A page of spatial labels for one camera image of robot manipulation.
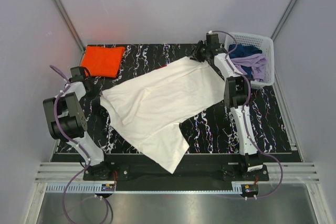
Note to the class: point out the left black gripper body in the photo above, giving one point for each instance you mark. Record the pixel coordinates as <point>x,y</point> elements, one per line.
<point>95,91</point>

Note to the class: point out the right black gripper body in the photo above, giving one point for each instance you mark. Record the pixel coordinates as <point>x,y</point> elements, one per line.
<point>199,52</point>

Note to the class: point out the white t shirt red print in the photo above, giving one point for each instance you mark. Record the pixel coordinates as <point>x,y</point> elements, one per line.
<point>147,110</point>

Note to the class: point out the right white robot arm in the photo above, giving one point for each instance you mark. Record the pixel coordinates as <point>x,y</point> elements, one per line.
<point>237,95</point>

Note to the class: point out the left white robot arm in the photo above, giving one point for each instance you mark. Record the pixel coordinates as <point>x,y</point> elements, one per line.
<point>66,122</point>

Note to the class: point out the folded orange t shirt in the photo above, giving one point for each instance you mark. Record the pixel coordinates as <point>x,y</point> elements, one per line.
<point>102,61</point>

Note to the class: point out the dark blue t shirt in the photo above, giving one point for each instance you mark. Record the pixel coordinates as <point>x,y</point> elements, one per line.
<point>242,51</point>

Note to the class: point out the lilac t shirt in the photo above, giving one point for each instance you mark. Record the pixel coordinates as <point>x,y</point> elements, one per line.
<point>253,66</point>

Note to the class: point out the white plastic laundry basket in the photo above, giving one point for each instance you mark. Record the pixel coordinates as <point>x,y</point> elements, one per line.
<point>266,45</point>

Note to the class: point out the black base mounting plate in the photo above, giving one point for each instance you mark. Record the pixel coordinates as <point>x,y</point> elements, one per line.
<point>192,169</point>

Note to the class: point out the slotted cable duct rail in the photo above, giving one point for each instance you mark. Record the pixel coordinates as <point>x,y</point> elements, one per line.
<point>220,187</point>

